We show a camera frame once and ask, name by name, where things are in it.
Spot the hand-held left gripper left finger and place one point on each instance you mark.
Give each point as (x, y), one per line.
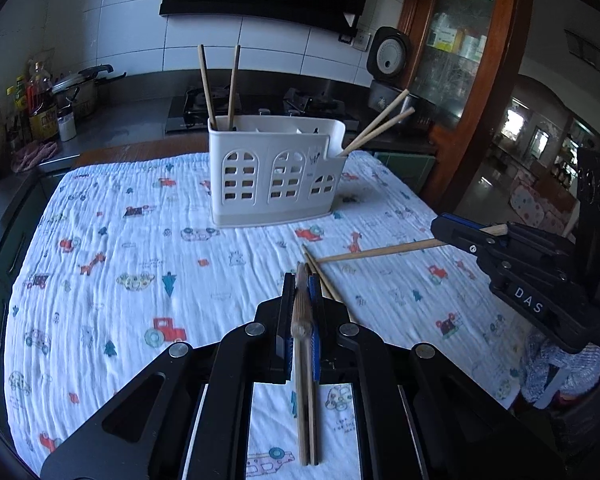
(282, 320)

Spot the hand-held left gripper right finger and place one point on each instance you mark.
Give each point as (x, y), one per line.
(316, 355)

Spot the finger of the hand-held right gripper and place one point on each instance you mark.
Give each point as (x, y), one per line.
(460, 237)
(535, 245)

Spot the slim bamboo chopstick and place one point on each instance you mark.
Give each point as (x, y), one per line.
(380, 251)
(311, 420)
(330, 285)
(301, 420)
(233, 87)
(314, 267)
(380, 117)
(385, 128)
(207, 90)

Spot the white plastic utensil holder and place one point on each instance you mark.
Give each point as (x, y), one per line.
(265, 205)

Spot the person's right forearm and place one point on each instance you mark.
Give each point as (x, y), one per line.
(560, 370)

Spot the spotted play fence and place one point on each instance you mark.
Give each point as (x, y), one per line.
(537, 210)

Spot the printed white cloth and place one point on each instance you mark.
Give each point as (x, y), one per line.
(145, 260)

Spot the wooden glass-door cabinet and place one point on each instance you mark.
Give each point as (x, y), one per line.
(490, 85)

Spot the black rice cooker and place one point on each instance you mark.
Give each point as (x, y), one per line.
(390, 60)

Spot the green and white box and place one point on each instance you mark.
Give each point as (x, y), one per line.
(445, 39)

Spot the ceiling vent grille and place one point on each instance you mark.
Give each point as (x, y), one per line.
(584, 49)

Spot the black gas stove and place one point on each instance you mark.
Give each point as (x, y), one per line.
(190, 110)

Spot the small white jar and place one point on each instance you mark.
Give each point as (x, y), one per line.
(66, 127)

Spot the pink rag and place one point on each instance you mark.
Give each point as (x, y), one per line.
(35, 156)

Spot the steel pressure cooker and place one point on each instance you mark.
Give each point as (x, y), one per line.
(80, 92)

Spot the cooking oil bottle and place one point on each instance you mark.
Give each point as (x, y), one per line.
(42, 110)

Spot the wall socket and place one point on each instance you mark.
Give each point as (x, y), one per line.
(362, 40)

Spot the black wall plug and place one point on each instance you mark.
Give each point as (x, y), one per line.
(345, 37)

